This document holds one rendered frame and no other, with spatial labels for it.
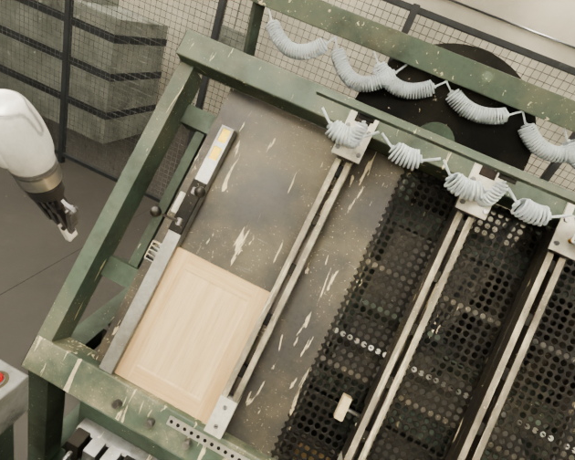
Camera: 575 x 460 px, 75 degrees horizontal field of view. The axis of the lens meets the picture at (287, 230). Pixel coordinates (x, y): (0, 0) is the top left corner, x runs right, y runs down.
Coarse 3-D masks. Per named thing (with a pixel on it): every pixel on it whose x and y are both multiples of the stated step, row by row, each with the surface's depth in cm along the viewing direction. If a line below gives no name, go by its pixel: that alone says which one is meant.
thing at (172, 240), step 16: (224, 128) 135; (224, 144) 134; (208, 160) 134; (208, 176) 134; (176, 240) 132; (160, 256) 132; (160, 272) 131; (144, 288) 131; (144, 304) 130; (128, 320) 130; (128, 336) 130; (112, 352) 129; (112, 368) 129
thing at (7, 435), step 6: (12, 426) 126; (6, 432) 124; (12, 432) 127; (0, 438) 122; (6, 438) 126; (12, 438) 129; (0, 444) 124; (6, 444) 128; (12, 444) 131; (0, 450) 125; (6, 450) 129; (12, 450) 132; (0, 456) 127; (6, 456) 131; (12, 456) 134
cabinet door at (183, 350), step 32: (192, 256) 133; (160, 288) 133; (192, 288) 132; (224, 288) 131; (256, 288) 130; (160, 320) 132; (192, 320) 131; (224, 320) 130; (256, 320) 129; (128, 352) 131; (160, 352) 131; (192, 352) 130; (224, 352) 129; (160, 384) 129; (192, 384) 129; (224, 384) 128
